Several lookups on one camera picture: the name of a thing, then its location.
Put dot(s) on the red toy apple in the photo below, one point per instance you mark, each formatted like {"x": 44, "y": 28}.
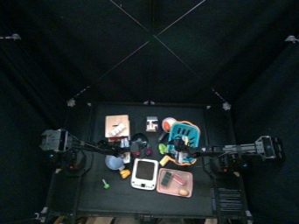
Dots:
{"x": 136, "y": 153}

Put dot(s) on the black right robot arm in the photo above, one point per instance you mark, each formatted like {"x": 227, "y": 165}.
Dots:
{"x": 233, "y": 148}

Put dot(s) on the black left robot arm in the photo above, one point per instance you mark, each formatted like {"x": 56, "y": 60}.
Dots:
{"x": 93, "y": 146}

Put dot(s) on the purple toy eggplant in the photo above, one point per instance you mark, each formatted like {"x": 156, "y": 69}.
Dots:
{"x": 148, "y": 151}

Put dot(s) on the yellow toy banana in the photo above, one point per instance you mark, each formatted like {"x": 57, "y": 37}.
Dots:
{"x": 187, "y": 140}

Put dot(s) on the black round toy pan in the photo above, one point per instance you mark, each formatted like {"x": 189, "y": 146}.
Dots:
{"x": 139, "y": 136}

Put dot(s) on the yellow orange toy wedge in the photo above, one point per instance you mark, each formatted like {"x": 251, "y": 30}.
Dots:
{"x": 164, "y": 160}

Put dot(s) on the green toy vegetable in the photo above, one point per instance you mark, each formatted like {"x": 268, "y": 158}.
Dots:
{"x": 161, "y": 148}

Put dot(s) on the light blue toy cup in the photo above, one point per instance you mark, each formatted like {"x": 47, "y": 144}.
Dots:
{"x": 113, "y": 162}

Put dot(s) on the teal basket with orange rim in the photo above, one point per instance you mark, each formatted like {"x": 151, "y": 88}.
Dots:
{"x": 191, "y": 131}

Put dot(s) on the white toy tablet black screen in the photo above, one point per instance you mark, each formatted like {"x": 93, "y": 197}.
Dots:
{"x": 144, "y": 173}

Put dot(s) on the orange white toy ladle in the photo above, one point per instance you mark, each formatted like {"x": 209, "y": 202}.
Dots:
{"x": 168, "y": 124}

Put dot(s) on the yellow orange toy fruit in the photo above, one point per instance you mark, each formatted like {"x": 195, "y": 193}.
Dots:
{"x": 124, "y": 173}

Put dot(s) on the pink red block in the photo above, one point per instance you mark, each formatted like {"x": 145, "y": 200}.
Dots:
{"x": 179, "y": 179}

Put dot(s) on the dark green block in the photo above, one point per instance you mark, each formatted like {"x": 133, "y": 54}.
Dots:
{"x": 165, "y": 178}

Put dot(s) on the pink plastic tray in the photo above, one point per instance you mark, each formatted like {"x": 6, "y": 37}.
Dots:
{"x": 173, "y": 186}

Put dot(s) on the tan toy egg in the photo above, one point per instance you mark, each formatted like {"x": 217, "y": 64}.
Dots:
{"x": 183, "y": 192}

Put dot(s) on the green toy peg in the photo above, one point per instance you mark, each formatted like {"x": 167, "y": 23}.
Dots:
{"x": 105, "y": 184}

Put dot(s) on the white text sticker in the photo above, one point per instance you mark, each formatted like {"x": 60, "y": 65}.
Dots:
{"x": 229, "y": 199}

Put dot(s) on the metal frame bracket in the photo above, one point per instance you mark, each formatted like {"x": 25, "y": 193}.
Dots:
{"x": 71, "y": 102}
{"x": 148, "y": 102}
{"x": 225, "y": 106}
{"x": 13, "y": 36}
{"x": 291, "y": 38}

